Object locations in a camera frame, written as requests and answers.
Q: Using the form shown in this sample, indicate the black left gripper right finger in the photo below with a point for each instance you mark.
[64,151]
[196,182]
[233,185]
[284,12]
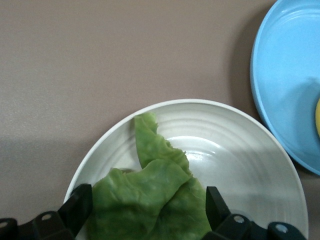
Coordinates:
[220,217]

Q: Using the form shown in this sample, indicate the green lettuce leaf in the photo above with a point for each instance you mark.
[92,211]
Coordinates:
[150,195]

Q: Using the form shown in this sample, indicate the brown table cover mat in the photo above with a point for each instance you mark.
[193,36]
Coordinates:
[100,50]

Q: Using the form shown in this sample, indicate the blue round plate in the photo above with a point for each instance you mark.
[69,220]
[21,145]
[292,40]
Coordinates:
[287,62]

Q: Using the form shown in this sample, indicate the beige round plate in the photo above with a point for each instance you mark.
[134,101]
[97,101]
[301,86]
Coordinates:
[237,155]

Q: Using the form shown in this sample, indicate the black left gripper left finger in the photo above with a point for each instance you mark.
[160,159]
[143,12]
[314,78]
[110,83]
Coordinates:
[70,215]

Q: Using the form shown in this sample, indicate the yellow lemon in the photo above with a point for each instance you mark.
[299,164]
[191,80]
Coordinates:
[318,117]

